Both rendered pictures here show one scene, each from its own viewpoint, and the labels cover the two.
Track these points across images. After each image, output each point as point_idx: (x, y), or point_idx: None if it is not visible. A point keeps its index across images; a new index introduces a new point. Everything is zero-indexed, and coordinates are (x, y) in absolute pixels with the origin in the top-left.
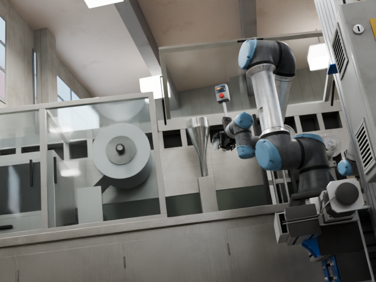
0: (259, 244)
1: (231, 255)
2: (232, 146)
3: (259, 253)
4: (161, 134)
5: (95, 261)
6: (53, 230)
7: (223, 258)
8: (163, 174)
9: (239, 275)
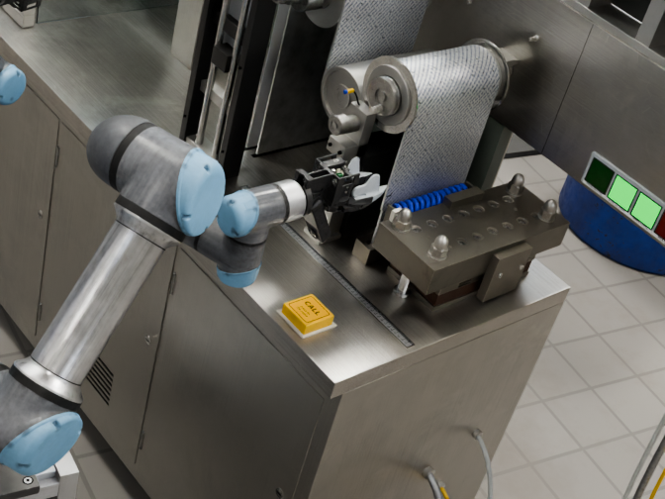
0: (89, 190)
1: (58, 169)
2: (19, 5)
3: (86, 203)
4: None
5: None
6: None
7: (49, 163)
8: None
9: (59, 206)
